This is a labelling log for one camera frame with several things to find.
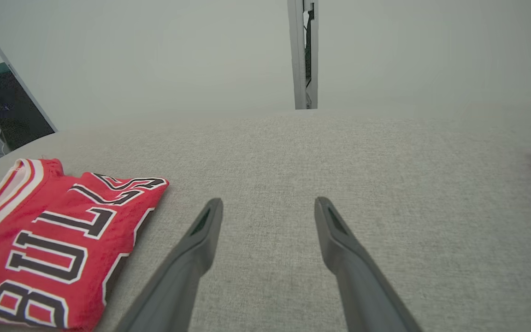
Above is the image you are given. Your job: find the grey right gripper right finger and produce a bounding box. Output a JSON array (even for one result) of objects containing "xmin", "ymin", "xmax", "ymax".
[{"xmin": 314, "ymin": 197, "xmax": 423, "ymax": 332}]

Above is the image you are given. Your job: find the red white Bulls jersey shirt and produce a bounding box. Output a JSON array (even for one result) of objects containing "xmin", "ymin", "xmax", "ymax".
[{"xmin": 0, "ymin": 158, "xmax": 170, "ymax": 332}]

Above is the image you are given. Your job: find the grey slanted metal frame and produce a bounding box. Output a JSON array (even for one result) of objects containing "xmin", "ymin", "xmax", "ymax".
[{"xmin": 0, "ymin": 7, "xmax": 59, "ymax": 135}]

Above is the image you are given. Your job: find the grey slotted partition post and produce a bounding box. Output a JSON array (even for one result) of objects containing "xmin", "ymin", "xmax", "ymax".
[{"xmin": 287, "ymin": 0, "xmax": 319, "ymax": 110}]

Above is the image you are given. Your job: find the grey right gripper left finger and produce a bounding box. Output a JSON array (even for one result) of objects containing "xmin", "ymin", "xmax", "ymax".
[{"xmin": 116, "ymin": 198, "xmax": 224, "ymax": 332}]

